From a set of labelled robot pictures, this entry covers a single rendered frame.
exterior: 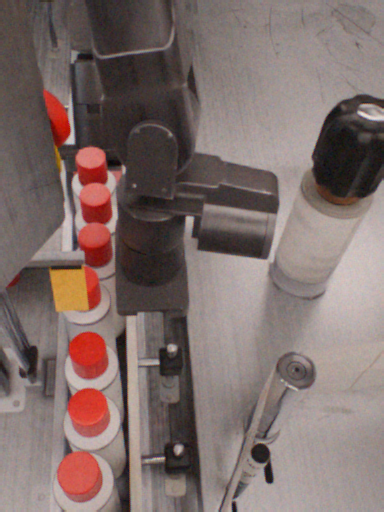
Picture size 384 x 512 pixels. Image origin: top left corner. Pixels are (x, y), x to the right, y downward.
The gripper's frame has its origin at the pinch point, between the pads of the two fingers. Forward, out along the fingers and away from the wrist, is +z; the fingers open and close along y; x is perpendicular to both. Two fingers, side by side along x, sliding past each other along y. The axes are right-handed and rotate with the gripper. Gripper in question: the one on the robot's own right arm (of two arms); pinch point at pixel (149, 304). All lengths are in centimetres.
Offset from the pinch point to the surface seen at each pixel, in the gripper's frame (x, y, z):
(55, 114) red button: 5.5, -5.1, -32.4
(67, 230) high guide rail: 9.9, 13.4, 5.3
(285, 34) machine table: -31, 72, 19
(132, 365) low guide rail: 2.0, -3.2, 9.7
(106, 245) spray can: 4.3, 3.2, -6.9
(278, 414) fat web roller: -12.7, -12.0, 1.9
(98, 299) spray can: 5.1, -1.6, -4.5
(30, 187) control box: 6.4, -9.9, -32.4
